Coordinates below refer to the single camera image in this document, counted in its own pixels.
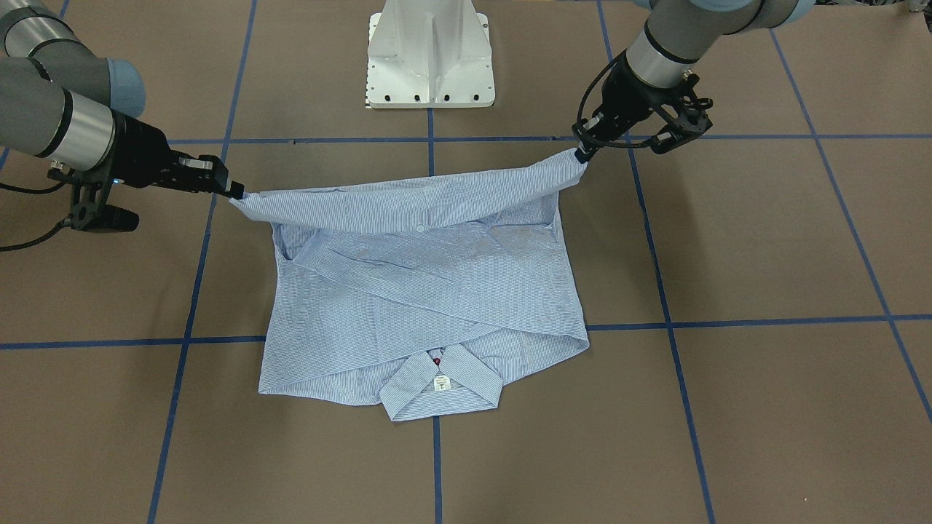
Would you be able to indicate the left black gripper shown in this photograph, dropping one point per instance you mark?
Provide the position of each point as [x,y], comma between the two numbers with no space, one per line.
[628,102]

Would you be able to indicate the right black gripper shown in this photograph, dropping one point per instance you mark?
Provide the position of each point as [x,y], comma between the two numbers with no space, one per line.
[140,154]

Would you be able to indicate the light blue striped shirt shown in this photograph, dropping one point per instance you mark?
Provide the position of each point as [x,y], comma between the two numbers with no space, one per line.
[426,296]

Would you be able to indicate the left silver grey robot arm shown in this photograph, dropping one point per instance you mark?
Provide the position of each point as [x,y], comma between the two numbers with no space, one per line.
[677,34]

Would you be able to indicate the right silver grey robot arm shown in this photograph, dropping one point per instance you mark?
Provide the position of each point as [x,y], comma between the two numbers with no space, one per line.
[63,103]

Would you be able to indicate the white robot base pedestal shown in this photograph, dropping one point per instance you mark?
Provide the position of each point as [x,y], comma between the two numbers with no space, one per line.
[429,54]

